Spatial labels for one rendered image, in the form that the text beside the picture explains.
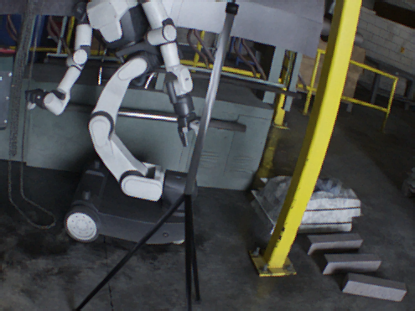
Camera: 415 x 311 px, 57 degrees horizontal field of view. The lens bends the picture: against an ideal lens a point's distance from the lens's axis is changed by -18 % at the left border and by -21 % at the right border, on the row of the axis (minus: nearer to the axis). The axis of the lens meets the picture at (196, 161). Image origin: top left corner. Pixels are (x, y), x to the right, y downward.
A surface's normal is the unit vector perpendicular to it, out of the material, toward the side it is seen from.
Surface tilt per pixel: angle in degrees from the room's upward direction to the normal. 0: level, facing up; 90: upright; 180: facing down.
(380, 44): 90
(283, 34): 90
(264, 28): 90
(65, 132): 90
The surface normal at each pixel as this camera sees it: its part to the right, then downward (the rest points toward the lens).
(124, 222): 0.03, 0.42
